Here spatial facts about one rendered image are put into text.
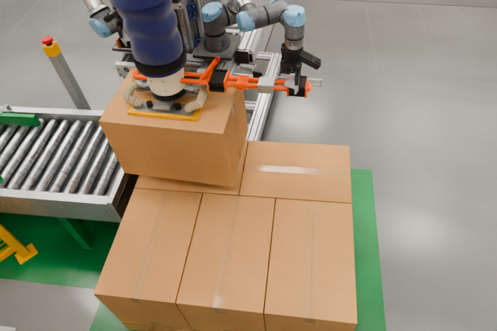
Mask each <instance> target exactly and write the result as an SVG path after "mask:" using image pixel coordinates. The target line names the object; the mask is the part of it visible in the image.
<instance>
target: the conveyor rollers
mask: <svg viewBox="0 0 497 331"><path fill-rule="evenodd" d="M39 121H40V122H41V125H40V126H34V127H32V129H31V130H30V132H29V134H28V135H27V136H26V137H25V139H24V141H23V142H22V144H21V145H20V146H19V148H18V150H17V151H16V153H15V154H14V155H13V157H12V159H11V160H10V162H9V163H8V164H7V166H6V168H5V169H4V170H3V172H2V173H1V175H0V176H1V177H2V178H3V179H4V181H3V182H2V183H0V188H3V187H4V186H5V184H6V183H7V181H8V180H9V178H10V176H11V175H12V173H13V172H14V171H15V169H16V167H17V165H18V164H19V163H20V161H21V159H22V158H23V156H24V155H25V154H26V152H27V150H28V148H29V147H30V146H31V144H32V143H33V141H34V139H35V138H36V136H37V135H38V133H39V132H40V131H41V129H42V127H43V126H44V124H45V121H44V120H43V119H41V118H39ZM57 123H58V122H57V121H56V120H54V119H51V120H50V121H49V123H48V124H47V126H46V127H45V129H44V130H43V132H42V133H41V135H40V137H39V138H38V139H37V141H36V142H35V144H34V146H33V147H32V149H31V150H30V152H29V154H28V155H27V156H26V158H25V160H24V162H23V163H22V164H21V166H20V167H19V169H18V171H17V172H16V174H15V175H14V177H13V178H12V180H11V181H10V183H9V185H8V186H7V187H6V188H7V189H17V188H18V186H19V185H20V183H21V181H22V180H23V179H24V176H25V175H26V173H27V172H28V170H29V169H30V166H31V165H32V164H33V162H34V160H35V159H36V158H37V156H38V154H39V152H40V150H41V149H42V148H43V146H44V144H45V143H46V142H47V139H48V138H49V136H50V135H51V133H52V132H53V130H54V128H55V127H56V125H57ZM69 124H70V122H69V121H68V120H62V122H61V124H60V126H59V127H58V128H57V130H56V132H55V134H54V135H53V137H52V138H51V140H50V142H49V143H48V145H47V147H46V148H45V150H44V151H43V153H42V155H41V156H40V157H39V159H38V161H37V163H36V164H35V166H34V168H33V170H32V171H31V172H30V174H29V176H28V178H27V179H26V180H25V182H24V184H23V186H22V187H21V189H20V190H27V191H30V190H31V188H32V187H33V185H34V184H35V182H36V180H37V179H38V177H39V175H40V173H41V172H42V170H43V168H44V167H45V165H46V164H47V161H48V160H49V158H50V157H51V155H52V153H53V152H54V150H55V148H56V146H57V145H58V143H59V141H60V140H61V138H62V136H63V135H64V133H65V131H66V130H67V128H68V126H69ZM94 125H95V124H94V123H93V122H92V121H87V124H86V125H85V127H84V129H83V131H82V133H81V134H80V136H79V138H78V139H77V141H76V143H75V145H74V146H73V148H72V151H71V152H70V154H69V156H68V158H67V160H66V161H65V163H64V165H63V167H62V168H61V170H60V172H59V174H58V176H57V177H56V179H55V181H54V183H53V185H52V187H51V188H50V190H49V192H56V193H58V192H59V191H60V190H61V187H62V185H63V184H64V181H65V180H66V178H67V176H68V174H69V172H70V170H71V169H72V167H73V165H74V163H75V161H76V159H77V158H78V155H79V154H80V152H81V150H82V148H83V147H84V144H85V142H86V141H87V138H88V137H89V135H90V133H91V131H92V129H93V127H94ZM81 126H82V122H81V121H79V120H76V121H75V122H74V124H73V125H72V127H71V129H70V130H69V132H68V134H67V136H66V137H65V138H64V141H63V143H62V144H61V146H60V147H59V149H58V151H57V152H56V154H55V156H54V158H53V160H52V161H51V163H50V164H49V166H48V168H47V170H46V171H45V173H44V175H43V177H42V178H41V180H40V182H39V183H38V185H37V186H36V188H35V191H45V190H46V188H47V186H48V185H49V183H50V180H51V179H52V178H53V175H54V173H55V172H56V170H57V168H58V167H59V165H60V163H61V161H62V160H63V158H64V156H65V154H66V153H67V150H68V149H69V147H70V145H71V144H72V142H73V140H74V139H75V136H76V135H77V133H78V131H79V129H80V128H81ZM17 127H18V126H17V125H9V126H8V127H7V128H6V129H5V131H4V132H3V134H2V135H1V137H0V151H1V150H2V149H3V147H4V146H5V144H6V143H7V141H8V140H9V139H10V137H11V136H12V134H13V133H14V131H15V130H16V129H17ZM30 127H31V126H20V128H19V129H18V131H17V132H16V133H15V135H14V136H13V138H12V139H11V141H10V142H9V143H8V145H7V146H6V148H5V149H4V151H3V152H2V153H1V155H0V170H1V169H2V168H3V166H4V164H5V163H6V162H7V160H8V159H9V157H10V156H11V154H12V153H13V152H14V150H15V149H16V147H17V145H18V144H19V143H20V141H21V139H22V138H23V136H25V134H26V133H27V131H28V129H29V128H30ZM103 133H104V131H103V129H102V128H101V126H100V124H99V125H98V128H97V129H96V131H95V133H94V135H93V136H92V139H91V141H90V142H89V145H88V146H87V149H86V150H85V152H84V154H83V156H82V158H81V160H80V162H79V164H78V165H77V167H76V169H75V171H74V173H73V175H72V177H71V179H70V181H69V182H68V184H67V187H66V188H65V190H64V193H66V194H73V193H74V191H75V189H76V187H77V185H78V183H79V181H80V179H81V177H82V175H83V173H84V171H85V169H86V167H87V165H88V163H89V161H90V159H91V157H92V155H93V153H94V151H95V149H96V147H97V145H98V143H99V141H100V139H101V137H102V135H103ZM110 146H111V145H110V144H109V141H108V139H107V137H106V138H105V140H104V142H103V144H102V146H101V148H100V150H99V152H98V154H97V156H96V158H95V160H94V162H93V164H92V166H91V168H90V170H89V172H88V175H87V177H86V179H85V181H84V183H83V185H82V186H81V189H80V191H79V192H78V194H86V195H88V193H89V190H90V189H91V187H92V184H93V183H94V181H95V178H96V176H97V174H98V172H99V170H100V168H101V166H102V163H103V161H104V159H105V157H106V155H107V153H108V151H109V148H110ZM117 162H118V158H117V157H116V156H115V153H114V152H112V155H111V157H110V159H109V161H108V163H107V165H106V168H105V169H104V172H103V174H102V176H101V178H100V180H99V182H98V185H97V187H96V189H95V191H94V193H93V195H96V196H103V194H104V191H105V189H106V187H107V184H108V182H109V179H110V177H111V176H112V173H113V171H114V169H115V166H116V164H117Z"/></svg>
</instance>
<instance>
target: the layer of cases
mask: <svg viewBox="0 0 497 331"><path fill-rule="evenodd" d="M93 294H94V295H95V296H96V297H97V298H98V299H99V300H100V301H101V302H102V303H103V304H104V305H105V306H106V307H107V308H108V309H109V310H110V311H111V312H112V313H113V314H114V315H115V316H116V317H117V318H118V319H119V320H120V321H128V322H135V323H141V324H152V325H158V326H165V327H177V328H183V329H189V330H190V329H192V330H200V331H354V330H355V328H356V326H357V310H356V278H355V261H354V230H353V212H352V196H351V164H350V147H349V146H339V145H325V144H310V143H281V142H266V141H252V140H250V141H247V140H245V143H244V147H243V151H242V154H241V157H240V162H239V165H238V168H237V173H236V176H235V178H234V183H233V186H232V187H231V186H225V185H214V184H208V183H201V182H190V181H184V180H173V179H167V178H161V177H150V176H144V175H139V177H138V180H137V182H136V184H135V188H134V190H133V192H132V196H131V197H130V200H129V203H128V206H127V207H126V210H125V213H124V216H123V219H122V220H121V223H120V226H119V229H118V232H117V233H116V236H115V239H114V242H113V243H112V247H111V249H110V251H109V255H108V257H107V259H106V262H105V265H104V268H103V270H102V272H101V275H100V278H99V280H98V283H97V285H96V287H95V291H94V293H93Z"/></svg>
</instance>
